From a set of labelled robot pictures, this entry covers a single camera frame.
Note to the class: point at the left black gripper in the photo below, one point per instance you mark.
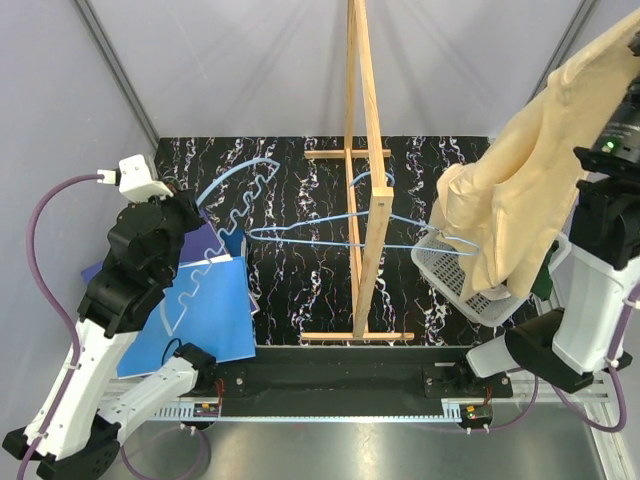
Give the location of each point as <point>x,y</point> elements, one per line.
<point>185,200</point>

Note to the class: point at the cream yellow t shirt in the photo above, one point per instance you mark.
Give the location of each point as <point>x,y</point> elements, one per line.
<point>515,199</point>

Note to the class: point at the green and white t shirt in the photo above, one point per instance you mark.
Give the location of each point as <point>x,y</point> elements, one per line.
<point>543,284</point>

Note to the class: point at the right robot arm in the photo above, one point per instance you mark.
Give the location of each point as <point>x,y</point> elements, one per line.
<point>567,346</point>

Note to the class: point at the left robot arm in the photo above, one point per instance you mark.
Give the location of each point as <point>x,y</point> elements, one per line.
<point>77,435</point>

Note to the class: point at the wooden hanger stand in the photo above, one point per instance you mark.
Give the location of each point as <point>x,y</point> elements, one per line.
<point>364,253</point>

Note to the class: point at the purple folder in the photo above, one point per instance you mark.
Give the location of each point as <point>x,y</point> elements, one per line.
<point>204,244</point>

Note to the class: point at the blue folder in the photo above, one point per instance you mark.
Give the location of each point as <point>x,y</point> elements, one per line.
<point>216,318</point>

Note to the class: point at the black marbled mat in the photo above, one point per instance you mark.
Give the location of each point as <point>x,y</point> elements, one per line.
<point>303,283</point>

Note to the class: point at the white plastic basket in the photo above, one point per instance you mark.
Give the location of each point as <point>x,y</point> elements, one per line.
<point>438,264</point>

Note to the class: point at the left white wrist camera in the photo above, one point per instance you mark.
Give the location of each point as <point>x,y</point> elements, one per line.
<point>136,179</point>

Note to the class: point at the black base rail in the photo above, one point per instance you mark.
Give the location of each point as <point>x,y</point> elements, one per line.
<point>357,383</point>

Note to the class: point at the white slotted cable duct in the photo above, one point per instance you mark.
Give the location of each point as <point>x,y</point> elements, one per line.
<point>192,412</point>

